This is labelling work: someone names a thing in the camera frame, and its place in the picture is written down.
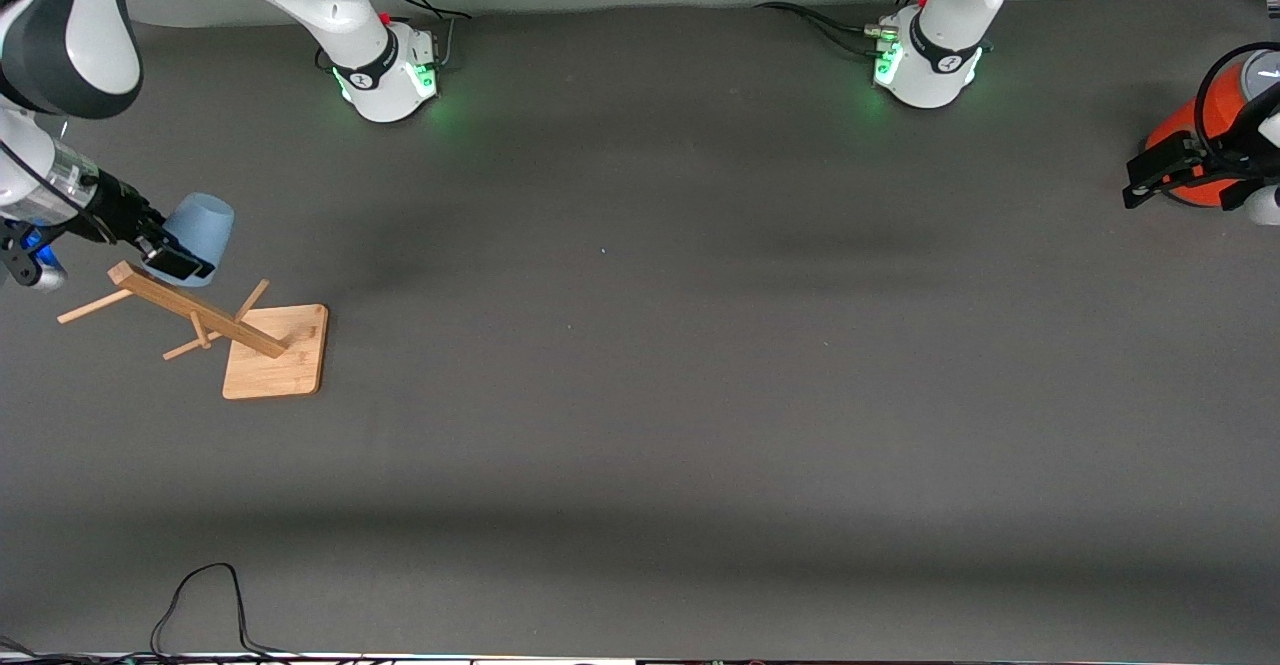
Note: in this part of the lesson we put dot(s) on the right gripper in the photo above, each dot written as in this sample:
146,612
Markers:
117,210

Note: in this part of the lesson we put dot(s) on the light blue plastic cup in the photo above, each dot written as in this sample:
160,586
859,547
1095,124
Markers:
205,220

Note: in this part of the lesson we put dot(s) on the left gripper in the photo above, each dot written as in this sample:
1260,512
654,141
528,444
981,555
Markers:
1176,162

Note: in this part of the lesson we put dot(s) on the bamboo cup drying rack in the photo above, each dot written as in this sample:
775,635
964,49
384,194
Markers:
275,355

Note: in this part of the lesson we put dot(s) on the dark grey table cloth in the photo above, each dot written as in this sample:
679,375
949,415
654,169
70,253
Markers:
700,395

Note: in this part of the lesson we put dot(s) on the orange cylindrical can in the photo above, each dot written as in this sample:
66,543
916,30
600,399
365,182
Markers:
1225,105

